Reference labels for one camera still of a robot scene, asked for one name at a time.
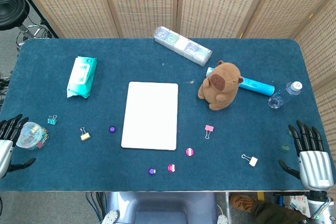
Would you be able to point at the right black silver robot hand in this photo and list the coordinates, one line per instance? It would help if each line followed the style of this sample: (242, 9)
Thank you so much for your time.
(313, 166)

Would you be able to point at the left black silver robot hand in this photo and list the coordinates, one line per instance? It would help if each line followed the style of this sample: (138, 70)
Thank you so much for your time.
(5, 150)

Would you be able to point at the purple disc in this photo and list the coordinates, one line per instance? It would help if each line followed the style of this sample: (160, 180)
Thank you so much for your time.
(113, 129)
(152, 171)

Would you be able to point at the pink disc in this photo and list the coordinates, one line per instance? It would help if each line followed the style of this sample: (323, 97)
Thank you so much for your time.
(190, 152)
(171, 168)

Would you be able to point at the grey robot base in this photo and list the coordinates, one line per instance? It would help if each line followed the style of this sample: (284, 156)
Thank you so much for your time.
(160, 208)

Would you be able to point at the white board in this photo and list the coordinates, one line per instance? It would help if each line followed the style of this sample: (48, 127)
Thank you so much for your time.
(149, 116)

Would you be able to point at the clear jar of binder clips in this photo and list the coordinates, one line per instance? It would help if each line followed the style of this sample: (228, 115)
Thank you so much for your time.
(32, 136)

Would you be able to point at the printed white box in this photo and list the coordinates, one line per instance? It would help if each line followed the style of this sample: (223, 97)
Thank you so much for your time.
(300, 205)

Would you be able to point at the teal binder clip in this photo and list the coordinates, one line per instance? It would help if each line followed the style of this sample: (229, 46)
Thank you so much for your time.
(51, 121)

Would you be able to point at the dark green cloth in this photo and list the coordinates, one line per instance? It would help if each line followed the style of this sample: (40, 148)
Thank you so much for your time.
(275, 213)

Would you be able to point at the cream white binder clip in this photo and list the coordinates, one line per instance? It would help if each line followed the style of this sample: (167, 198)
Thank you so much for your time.
(253, 161)

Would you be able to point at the clear plastic water bottle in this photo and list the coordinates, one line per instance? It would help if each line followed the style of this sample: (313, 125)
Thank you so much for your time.
(283, 96)

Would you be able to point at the yellow binder clip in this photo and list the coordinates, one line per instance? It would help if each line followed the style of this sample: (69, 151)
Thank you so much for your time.
(85, 136)

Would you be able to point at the brown fabric item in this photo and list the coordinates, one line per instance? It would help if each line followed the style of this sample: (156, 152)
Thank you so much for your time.
(241, 202)

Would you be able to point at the blue cylindrical tube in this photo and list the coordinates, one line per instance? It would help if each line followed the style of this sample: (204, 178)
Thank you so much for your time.
(257, 85)

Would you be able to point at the blue table cloth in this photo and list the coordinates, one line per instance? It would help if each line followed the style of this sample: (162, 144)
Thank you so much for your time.
(105, 166)

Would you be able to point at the green wet wipes pack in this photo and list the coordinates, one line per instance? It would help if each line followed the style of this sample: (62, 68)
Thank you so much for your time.
(81, 77)

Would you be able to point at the pink binder clip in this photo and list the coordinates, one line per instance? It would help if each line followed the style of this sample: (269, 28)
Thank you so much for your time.
(209, 128)

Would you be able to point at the brown capybara plush toy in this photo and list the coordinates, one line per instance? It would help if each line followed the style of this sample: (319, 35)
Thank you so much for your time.
(220, 87)

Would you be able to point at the black round stool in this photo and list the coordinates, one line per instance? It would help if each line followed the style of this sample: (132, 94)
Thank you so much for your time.
(11, 9)

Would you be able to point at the small metal paper clip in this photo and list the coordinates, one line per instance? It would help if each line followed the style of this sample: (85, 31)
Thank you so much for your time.
(190, 81)

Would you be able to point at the clear-wrapped tissue packs row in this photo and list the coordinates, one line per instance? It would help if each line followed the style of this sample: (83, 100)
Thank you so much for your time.
(183, 45)

